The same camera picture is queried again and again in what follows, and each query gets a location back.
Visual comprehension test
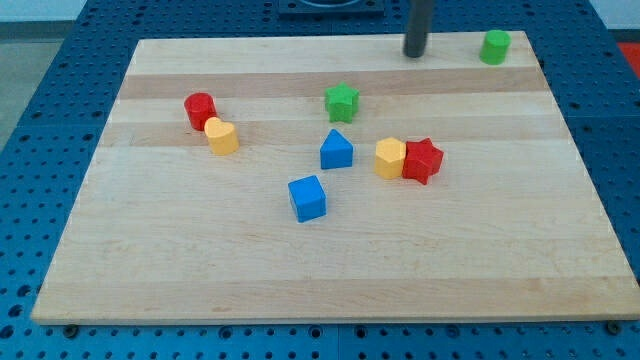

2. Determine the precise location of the yellow heart block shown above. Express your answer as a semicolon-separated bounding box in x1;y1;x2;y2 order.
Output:
204;117;240;156

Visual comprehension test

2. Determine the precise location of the red star block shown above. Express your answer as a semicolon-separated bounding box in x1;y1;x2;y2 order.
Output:
401;138;444;185

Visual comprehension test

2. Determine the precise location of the blue triangle block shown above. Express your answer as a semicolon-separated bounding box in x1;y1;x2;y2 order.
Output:
320;129;354;170

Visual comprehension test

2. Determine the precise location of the blue cube block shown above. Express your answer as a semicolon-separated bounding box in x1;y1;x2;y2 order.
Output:
288;175;326;223

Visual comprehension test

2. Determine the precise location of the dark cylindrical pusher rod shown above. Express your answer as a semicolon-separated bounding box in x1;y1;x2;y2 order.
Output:
403;0;435;58

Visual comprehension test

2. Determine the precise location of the red cylinder block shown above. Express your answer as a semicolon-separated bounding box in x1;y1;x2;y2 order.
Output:
184;92;217;131

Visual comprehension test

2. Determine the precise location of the green star block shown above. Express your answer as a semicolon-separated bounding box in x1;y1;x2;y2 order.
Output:
325;82;360;123

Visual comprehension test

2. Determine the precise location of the wooden board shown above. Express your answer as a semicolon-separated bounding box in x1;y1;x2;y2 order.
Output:
32;31;639;325

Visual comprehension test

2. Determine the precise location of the green cylinder block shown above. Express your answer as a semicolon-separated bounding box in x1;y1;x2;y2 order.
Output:
479;29;511;65

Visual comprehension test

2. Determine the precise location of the yellow hexagon block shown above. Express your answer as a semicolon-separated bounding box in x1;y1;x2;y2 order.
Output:
374;137;406;179

